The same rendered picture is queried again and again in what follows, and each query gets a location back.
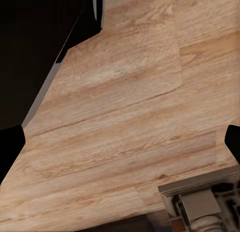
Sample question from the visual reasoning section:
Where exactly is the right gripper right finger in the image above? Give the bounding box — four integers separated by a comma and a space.
224, 124, 240, 164

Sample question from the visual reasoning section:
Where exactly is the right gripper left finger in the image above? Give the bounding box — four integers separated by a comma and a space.
0, 125, 26, 184

